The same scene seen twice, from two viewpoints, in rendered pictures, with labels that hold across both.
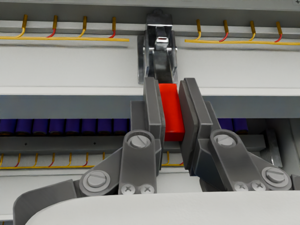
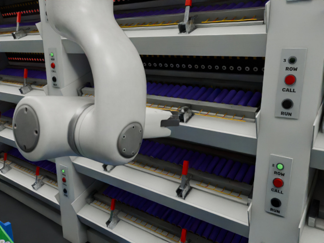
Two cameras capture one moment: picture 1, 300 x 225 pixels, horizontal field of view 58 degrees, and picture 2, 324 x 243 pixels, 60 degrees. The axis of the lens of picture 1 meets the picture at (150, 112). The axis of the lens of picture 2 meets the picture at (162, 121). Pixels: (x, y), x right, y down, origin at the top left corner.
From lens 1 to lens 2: 54 cm
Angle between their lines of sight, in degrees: 47
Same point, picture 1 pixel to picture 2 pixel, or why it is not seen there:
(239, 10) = (211, 107)
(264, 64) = (216, 124)
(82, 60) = not seen: hidden behind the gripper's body
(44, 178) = (150, 175)
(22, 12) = (159, 102)
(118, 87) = not seen: hidden behind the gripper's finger
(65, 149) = (162, 165)
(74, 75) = not seen: hidden behind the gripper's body
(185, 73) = (191, 121)
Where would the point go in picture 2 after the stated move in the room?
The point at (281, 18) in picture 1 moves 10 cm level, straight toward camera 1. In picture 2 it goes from (226, 111) to (186, 115)
